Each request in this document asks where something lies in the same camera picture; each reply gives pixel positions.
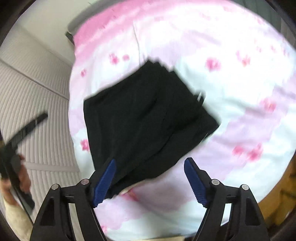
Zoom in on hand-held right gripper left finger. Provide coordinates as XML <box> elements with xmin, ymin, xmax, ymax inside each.
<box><xmin>30</xmin><ymin>159</ymin><xmax>116</xmax><ymax>241</ymax></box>

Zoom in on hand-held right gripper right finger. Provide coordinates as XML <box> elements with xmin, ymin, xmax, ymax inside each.
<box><xmin>184</xmin><ymin>158</ymin><xmax>270</xmax><ymax>241</ymax></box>

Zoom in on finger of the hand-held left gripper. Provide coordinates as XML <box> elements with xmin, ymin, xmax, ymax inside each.
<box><xmin>3</xmin><ymin>113</ymin><xmax>49</xmax><ymax>151</ymax></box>

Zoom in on black pants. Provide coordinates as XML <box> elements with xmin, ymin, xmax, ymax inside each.
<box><xmin>83</xmin><ymin>59</ymin><xmax>221</xmax><ymax>200</ymax></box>

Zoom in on person's left hand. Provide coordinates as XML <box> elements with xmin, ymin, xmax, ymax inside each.
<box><xmin>0</xmin><ymin>154</ymin><xmax>33</xmax><ymax>205</ymax></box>

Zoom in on white louvered wardrobe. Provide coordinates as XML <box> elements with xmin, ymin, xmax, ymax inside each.
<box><xmin>0</xmin><ymin>23</ymin><xmax>93</xmax><ymax>232</ymax></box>

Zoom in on grey padded headboard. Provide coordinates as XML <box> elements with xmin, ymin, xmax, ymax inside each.
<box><xmin>65</xmin><ymin>2</ymin><xmax>97</xmax><ymax>44</ymax></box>

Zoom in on pink floral quilt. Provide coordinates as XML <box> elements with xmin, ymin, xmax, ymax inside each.
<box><xmin>69</xmin><ymin>0</ymin><xmax>296</xmax><ymax>241</ymax></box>

